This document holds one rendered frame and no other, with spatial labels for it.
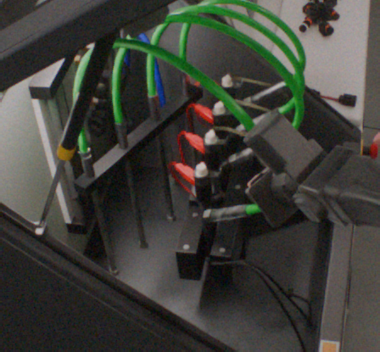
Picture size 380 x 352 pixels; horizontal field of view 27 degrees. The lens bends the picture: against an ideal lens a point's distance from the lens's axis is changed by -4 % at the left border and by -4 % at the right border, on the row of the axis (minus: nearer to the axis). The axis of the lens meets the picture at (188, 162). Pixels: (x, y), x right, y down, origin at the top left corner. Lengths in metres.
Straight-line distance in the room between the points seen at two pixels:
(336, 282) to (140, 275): 0.41
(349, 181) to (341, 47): 1.04
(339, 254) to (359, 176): 0.61
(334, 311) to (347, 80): 0.60
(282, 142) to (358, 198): 0.15
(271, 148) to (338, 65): 0.89
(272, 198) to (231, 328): 0.48
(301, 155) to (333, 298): 0.49
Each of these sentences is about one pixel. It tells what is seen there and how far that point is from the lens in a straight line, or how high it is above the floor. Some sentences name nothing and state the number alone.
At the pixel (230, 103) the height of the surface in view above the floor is 1.38.
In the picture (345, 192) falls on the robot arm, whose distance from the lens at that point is 0.84.
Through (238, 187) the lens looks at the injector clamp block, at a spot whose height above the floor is 0.98.
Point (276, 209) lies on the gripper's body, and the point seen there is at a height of 1.28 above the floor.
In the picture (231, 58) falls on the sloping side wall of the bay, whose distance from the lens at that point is 1.56.
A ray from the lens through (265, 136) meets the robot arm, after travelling 0.93.
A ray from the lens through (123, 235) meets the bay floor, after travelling 1.66.
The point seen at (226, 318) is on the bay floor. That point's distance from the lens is 1.50.
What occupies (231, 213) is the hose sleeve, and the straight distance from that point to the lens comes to 1.20.
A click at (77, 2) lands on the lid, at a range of 0.74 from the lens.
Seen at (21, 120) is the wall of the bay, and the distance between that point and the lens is 1.30.
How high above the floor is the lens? 2.04
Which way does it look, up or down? 43 degrees down
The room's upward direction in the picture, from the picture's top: 7 degrees counter-clockwise
